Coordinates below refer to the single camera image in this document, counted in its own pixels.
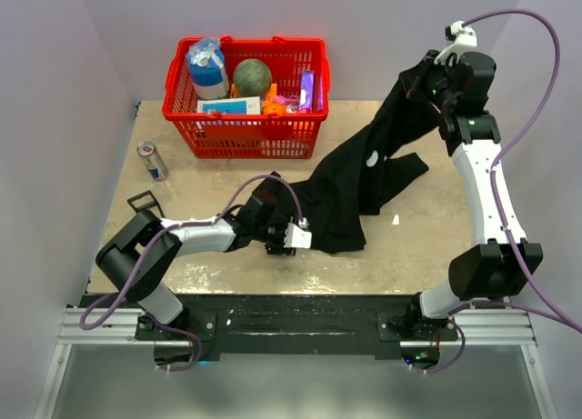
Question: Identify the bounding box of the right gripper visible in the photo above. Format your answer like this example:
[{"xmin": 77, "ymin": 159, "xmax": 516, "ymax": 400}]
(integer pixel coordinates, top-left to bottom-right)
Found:
[{"xmin": 400, "ymin": 50, "xmax": 458, "ymax": 113}]

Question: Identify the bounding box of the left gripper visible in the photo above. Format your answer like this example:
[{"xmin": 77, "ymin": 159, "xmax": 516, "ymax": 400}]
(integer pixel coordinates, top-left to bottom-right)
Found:
[{"xmin": 253, "ymin": 214, "xmax": 300, "ymax": 254}]

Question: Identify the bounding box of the black button shirt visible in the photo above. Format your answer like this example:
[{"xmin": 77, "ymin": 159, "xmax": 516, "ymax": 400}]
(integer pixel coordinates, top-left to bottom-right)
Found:
[{"xmin": 261, "ymin": 66, "xmax": 440, "ymax": 255}]

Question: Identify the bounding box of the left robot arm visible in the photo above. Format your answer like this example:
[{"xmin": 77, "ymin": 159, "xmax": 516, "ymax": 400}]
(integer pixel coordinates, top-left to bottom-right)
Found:
[{"xmin": 80, "ymin": 189, "xmax": 312, "ymax": 339}]

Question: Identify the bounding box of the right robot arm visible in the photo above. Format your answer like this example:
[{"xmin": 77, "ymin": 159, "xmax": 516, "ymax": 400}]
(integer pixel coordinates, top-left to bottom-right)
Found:
[{"xmin": 382, "ymin": 50, "xmax": 543, "ymax": 340}]

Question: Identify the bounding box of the red plastic basket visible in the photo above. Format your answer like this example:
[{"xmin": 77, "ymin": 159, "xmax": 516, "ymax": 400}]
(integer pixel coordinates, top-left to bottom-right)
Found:
[{"xmin": 162, "ymin": 36, "xmax": 331, "ymax": 159}]

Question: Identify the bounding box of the orange toy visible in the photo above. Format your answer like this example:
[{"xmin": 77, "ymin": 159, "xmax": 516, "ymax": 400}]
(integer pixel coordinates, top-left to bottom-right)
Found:
[{"xmin": 262, "ymin": 83, "xmax": 287, "ymax": 115}]

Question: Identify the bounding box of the pink toy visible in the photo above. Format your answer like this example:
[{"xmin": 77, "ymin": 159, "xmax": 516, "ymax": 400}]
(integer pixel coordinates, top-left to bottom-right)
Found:
[{"xmin": 272, "ymin": 95, "xmax": 300, "ymax": 114}]

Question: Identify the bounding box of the white blue box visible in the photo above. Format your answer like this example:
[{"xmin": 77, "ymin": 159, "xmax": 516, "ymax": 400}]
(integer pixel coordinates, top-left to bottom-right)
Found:
[{"xmin": 196, "ymin": 96, "xmax": 262, "ymax": 115}]

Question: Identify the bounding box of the purple package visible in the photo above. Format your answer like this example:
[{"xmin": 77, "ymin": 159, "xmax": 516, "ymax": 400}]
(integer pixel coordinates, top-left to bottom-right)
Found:
[{"xmin": 297, "ymin": 70, "xmax": 324, "ymax": 114}]

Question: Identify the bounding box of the silver blue drink can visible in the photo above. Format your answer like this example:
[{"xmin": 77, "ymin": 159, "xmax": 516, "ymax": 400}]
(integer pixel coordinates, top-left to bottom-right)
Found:
[{"xmin": 136, "ymin": 142, "xmax": 168, "ymax": 181}]

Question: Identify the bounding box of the grey green ball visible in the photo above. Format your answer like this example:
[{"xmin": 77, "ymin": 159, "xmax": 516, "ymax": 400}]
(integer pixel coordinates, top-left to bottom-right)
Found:
[{"xmin": 233, "ymin": 58, "xmax": 272, "ymax": 97}]

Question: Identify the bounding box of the blue white wrapped roll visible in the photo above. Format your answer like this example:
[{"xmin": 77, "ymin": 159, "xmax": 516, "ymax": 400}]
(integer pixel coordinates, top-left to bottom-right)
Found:
[{"xmin": 186, "ymin": 37, "xmax": 230, "ymax": 100}]

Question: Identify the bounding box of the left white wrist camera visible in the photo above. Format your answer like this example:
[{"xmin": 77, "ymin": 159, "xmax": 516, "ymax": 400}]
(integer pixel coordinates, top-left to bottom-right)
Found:
[{"xmin": 284, "ymin": 217, "xmax": 312, "ymax": 249}]

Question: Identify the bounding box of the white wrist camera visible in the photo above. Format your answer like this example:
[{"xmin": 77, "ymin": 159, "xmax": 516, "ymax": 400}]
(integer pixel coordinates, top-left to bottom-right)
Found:
[
  {"xmin": 284, "ymin": 217, "xmax": 312, "ymax": 249},
  {"xmin": 434, "ymin": 20, "xmax": 477, "ymax": 65}
]

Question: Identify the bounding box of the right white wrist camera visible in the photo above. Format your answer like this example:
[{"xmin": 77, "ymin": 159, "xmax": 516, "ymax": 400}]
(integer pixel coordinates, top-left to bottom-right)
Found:
[{"xmin": 434, "ymin": 20, "xmax": 477, "ymax": 65}]

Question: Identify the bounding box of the black square frame stand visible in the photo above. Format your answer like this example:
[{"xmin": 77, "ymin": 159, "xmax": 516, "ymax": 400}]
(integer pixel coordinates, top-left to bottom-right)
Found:
[{"xmin": 126, "ymin": 190, "xmax": 166, "ymax": 218}]

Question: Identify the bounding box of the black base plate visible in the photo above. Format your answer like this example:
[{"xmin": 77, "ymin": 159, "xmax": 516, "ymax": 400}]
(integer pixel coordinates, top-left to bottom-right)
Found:
[{"xmin": 79, "ymin": 293, "xmax": 459, "ymax": 362}]

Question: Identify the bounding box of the aluminium frame rail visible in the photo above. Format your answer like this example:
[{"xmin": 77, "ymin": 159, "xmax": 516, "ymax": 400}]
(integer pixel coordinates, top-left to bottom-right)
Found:
[{"xmin": 54, "ymin": 305, "xmax": 538, "ymax": 347}]

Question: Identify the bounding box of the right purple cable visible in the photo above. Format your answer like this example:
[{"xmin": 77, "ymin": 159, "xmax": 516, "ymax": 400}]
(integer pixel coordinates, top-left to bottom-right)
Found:
[{"xmin": 458, "ymin": 8, "xmax": 582, "ymax": 334}]

